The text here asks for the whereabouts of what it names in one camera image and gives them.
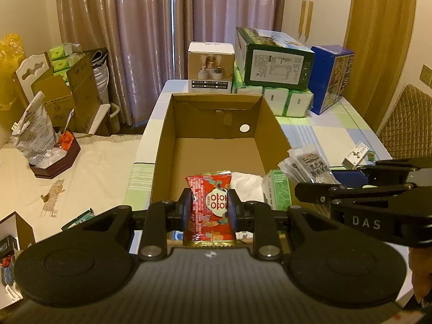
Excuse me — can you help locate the yellow plastic bag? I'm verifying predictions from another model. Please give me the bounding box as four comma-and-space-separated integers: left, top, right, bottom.
1, 33, 28, 111

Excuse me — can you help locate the green milk carton box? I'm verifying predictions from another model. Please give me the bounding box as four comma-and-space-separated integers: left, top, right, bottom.
234, 27, 315, 90

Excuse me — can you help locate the open cardboard box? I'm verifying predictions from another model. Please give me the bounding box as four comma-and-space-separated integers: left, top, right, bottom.
150, 94, 291, 203

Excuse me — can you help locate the dark red wooden tray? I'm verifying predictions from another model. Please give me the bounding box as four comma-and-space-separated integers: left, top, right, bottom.
29, 131, 80, 179

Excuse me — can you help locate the blue milk carton box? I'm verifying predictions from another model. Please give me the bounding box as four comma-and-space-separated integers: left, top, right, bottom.
308, 45, 355, 115

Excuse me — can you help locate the white humidifier product box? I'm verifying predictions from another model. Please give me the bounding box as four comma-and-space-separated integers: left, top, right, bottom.
187, 42, 235, 94

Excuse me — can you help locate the quilted brown chair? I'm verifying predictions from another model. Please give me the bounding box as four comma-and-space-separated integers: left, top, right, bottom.
379, 84, 432, 159

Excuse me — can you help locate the red snack packet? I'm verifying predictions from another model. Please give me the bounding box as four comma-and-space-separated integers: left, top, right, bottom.
183, 171, 236, 247

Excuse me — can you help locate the white crumpled bag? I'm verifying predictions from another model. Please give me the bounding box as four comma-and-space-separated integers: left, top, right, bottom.
12, 92, 67, 169

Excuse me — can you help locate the green tissue pack bundle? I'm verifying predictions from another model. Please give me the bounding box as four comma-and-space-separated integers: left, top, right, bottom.
231, 62, 313, 118

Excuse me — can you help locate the pink curtain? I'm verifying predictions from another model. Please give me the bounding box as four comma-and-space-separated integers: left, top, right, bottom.
56, 0, 285, 125

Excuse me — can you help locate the green candy wrapper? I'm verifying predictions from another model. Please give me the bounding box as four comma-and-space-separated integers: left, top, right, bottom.
367, 151, 376, 162

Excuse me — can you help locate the white ointment box with bird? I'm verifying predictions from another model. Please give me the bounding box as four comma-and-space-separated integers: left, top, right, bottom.
342, 142, 369, 170

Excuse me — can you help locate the brown cardboard carton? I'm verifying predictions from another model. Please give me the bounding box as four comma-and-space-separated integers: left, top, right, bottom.
15, 53, 102, 134

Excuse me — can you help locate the green medicine box in carton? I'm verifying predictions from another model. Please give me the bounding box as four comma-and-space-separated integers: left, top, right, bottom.
261, 170, 291, 211

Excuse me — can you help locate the white bucket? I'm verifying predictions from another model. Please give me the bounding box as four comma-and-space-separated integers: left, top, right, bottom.
90, 48, 109, 104

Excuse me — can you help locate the right hand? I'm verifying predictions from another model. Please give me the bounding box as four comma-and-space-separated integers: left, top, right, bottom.
409, 248, 432, 303

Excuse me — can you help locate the wall power socket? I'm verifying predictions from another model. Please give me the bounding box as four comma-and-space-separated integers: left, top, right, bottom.
419, 65, 432, 87

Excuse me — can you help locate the white printed packet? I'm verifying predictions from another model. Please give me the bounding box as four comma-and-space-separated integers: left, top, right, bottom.
278, 146, 339, 184

